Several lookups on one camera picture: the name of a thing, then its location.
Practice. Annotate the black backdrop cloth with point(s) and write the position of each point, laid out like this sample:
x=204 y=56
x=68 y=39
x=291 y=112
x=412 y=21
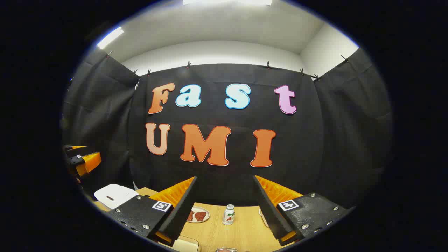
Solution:
x=315 y=140

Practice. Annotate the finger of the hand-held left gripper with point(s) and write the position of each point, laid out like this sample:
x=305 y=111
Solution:
x=89 y=161
x=75 y=150

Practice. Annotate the row of black cloth clips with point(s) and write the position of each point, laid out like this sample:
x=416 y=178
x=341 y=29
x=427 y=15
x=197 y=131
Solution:
x=188 y=64

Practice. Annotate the ceiling light panel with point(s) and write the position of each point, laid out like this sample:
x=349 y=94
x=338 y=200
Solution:
x=110 y=37

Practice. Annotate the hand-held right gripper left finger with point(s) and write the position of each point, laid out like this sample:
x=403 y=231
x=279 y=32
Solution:
x=182 y=206

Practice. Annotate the white toaster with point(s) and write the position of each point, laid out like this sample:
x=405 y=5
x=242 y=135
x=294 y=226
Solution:
x=263 y=217

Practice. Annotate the clear chopstick holder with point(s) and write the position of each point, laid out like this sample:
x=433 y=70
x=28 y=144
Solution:
x=225 y=250

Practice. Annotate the white rice cooker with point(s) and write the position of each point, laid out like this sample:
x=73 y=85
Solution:
x=113 y=195

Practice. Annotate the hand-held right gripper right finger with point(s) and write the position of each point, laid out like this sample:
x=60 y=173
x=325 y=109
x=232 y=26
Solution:
x=269 y=210

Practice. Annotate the cream rice container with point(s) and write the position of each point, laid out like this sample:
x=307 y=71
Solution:
x=187 y=245

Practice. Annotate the white plate with meat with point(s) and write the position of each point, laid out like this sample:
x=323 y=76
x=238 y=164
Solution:
x=199 y=215

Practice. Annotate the white drink bottle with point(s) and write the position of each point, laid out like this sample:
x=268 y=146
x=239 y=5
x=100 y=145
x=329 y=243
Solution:
x=229 y=215

